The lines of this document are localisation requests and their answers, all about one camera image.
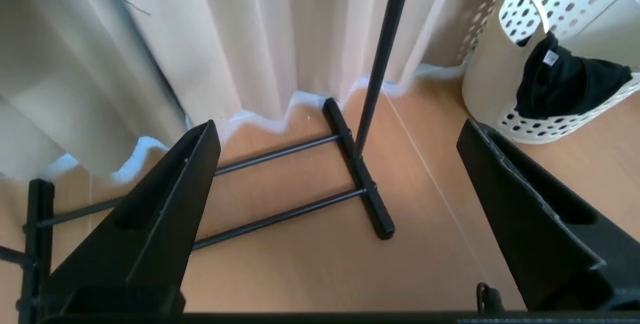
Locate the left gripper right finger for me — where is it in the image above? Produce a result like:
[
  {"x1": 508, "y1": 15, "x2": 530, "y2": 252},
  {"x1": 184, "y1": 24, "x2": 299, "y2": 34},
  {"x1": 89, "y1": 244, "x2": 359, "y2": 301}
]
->
[{"x1": 456, "y1": 117, "x2": 640, "y2": 313}]

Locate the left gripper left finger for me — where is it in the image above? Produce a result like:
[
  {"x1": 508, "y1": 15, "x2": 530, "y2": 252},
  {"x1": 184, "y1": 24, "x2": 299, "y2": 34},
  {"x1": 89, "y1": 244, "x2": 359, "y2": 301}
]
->
[{"x1": 38, "y1": 119, "x2": 222, "y2": 315}]

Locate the black garment with white label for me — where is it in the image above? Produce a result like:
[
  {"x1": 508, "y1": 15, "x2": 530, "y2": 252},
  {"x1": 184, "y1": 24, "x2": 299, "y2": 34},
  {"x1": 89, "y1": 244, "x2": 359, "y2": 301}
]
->
[{"x1": 513, "y1": 31, "x2": 634, "y2": 120}]

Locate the white laundry basket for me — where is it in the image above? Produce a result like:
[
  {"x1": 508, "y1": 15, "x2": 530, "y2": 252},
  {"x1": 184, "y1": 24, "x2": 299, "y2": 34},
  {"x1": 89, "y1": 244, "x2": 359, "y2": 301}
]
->
[{"x1": 460, "y1": 0, "x2": 640, "y2": 145}]

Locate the black clothes rack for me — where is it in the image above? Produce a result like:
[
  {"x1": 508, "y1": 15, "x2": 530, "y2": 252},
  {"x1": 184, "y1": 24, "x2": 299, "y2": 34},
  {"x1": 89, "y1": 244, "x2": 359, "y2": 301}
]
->
[{"x1": 0, "y1": 0, "x2": 417, "y2": 324}]

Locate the beige curtain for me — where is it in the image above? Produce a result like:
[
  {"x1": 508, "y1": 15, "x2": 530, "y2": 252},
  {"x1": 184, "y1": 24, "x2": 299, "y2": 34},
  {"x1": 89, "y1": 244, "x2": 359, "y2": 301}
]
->
[{"x1": 0, "y1": 0, "x2": 516, "y2": 183}]

